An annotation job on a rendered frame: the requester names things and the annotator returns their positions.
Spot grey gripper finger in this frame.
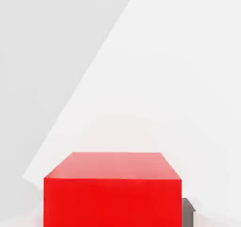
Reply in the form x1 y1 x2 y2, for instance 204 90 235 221
181 197 197 227

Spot small red cube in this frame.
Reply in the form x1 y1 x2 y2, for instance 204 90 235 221
43 152 183 227

